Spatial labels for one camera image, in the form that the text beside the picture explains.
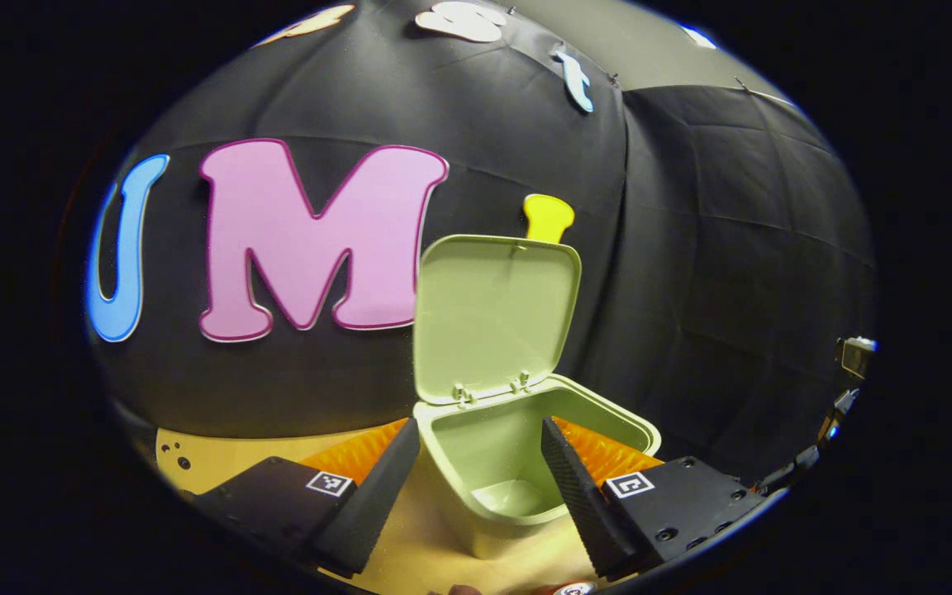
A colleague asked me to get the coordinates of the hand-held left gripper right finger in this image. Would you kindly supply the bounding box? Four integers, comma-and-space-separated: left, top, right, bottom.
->
540, 417, 766, 581

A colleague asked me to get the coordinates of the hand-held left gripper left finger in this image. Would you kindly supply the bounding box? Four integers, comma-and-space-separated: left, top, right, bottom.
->
191, 417, 421, 579

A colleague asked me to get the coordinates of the pale green desktop garbage bin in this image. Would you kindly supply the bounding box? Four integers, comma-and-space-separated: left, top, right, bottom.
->
412, 374, 663, 559

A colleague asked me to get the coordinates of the pale green garbage bin lid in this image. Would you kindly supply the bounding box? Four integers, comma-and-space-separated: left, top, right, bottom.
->
412, 235, 583, 407

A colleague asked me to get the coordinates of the wooden desktop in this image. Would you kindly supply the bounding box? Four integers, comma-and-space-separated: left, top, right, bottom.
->
154, 426, 609, 595

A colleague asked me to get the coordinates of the black backdrop cloth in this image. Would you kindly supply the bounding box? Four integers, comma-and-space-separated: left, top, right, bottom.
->
83, 0, 880, 497

